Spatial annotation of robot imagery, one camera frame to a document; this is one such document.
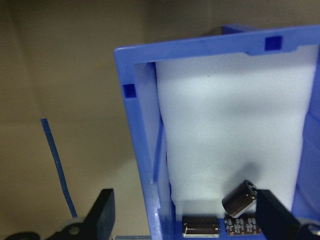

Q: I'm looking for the blue bin with capacitors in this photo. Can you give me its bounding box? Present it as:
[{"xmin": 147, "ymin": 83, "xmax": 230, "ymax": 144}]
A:
[{"xmin": 113, "ymin": 23, "xmax": 320, "ymax": 240}]

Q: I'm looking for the dark brown cylindrical capacitor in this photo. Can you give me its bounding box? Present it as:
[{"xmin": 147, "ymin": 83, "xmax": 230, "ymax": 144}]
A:
[
  {"xmin": 221, "ymin": 179, "xmax": 260, "ymax": 218},
  {"xmin": 181, "ymin": 214, "xmax": 221, "ymax": 238},
  {"xmin": 224, "ymin": 216, "xmax": 263, "ymax": 236}
]

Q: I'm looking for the white foam liner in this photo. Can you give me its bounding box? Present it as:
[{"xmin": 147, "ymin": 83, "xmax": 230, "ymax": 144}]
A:
[{"xmin": 154, "ymin": 44, "xmax": 316, "ymax": 218}]

